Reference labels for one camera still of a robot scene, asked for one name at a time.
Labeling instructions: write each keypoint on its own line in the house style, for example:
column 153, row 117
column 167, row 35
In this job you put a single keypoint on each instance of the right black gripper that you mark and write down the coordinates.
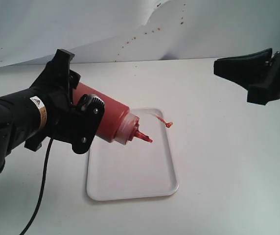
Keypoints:
column 247, row 70

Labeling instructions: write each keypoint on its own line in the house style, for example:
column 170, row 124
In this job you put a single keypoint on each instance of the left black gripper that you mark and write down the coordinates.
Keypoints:
column 55, row 86

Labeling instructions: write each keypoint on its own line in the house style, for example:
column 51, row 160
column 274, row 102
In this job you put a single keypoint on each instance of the red sauce squeeze bottle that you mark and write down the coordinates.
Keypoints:
column 118, row 122

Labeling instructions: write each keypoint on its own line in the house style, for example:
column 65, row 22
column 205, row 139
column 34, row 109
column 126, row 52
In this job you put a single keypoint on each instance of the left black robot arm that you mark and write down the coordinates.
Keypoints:
column 32, row 113

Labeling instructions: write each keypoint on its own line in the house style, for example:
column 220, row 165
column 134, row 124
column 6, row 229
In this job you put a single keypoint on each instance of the white rectangular plastic tray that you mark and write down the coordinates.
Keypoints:
column 136, row 170

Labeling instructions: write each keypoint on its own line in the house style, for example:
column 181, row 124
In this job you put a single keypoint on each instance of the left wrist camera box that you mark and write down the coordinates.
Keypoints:
column 88, row 113

